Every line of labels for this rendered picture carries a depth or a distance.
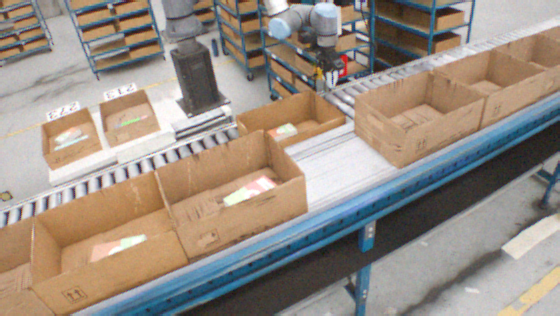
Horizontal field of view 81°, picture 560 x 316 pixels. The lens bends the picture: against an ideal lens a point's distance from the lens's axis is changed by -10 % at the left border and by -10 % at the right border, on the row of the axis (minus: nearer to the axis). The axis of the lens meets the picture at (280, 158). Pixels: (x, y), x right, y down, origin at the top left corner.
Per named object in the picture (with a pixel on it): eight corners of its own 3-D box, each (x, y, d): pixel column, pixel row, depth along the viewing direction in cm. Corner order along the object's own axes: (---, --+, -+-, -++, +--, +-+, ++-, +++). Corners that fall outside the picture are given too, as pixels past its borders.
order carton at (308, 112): (313, 119, 182) (310, 88, 172) (347, 148, 161) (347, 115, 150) (240, 146, 171) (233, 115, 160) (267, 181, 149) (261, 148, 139)
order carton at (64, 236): (169, 205, 125) (154, 168, 114) (192, 267, 103) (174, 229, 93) (60, 249, 114) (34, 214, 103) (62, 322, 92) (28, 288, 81)
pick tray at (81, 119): (94, 120, 210) (87, 106, 204) (103, 149, 183) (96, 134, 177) (48, 138, 200) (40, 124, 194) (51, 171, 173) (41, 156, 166)
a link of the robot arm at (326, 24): (320, 0, 151) (341, 2, 146) (322, 28, 159) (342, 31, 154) (308, 6, 146) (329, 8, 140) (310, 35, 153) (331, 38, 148)
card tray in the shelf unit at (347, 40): (291, 41, 274) (290, 29, 267) (324, 32, 283) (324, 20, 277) (320, 57, 244) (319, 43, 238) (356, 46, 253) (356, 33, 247)
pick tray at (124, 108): (149, 102, 219) (144, 87, 213) (161, 130, 191) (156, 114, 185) (104, 117, 211) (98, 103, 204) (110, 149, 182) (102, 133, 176)
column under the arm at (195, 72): (175, 101, 215) (159, 50, 195) (214, 87, 224) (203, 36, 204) (188, 119, 197) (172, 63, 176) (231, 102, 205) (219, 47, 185)
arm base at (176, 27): (161, 31, 188) (156, 13, 181) (194, 21, 194) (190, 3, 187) (171, 41, 175) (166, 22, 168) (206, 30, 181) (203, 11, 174)
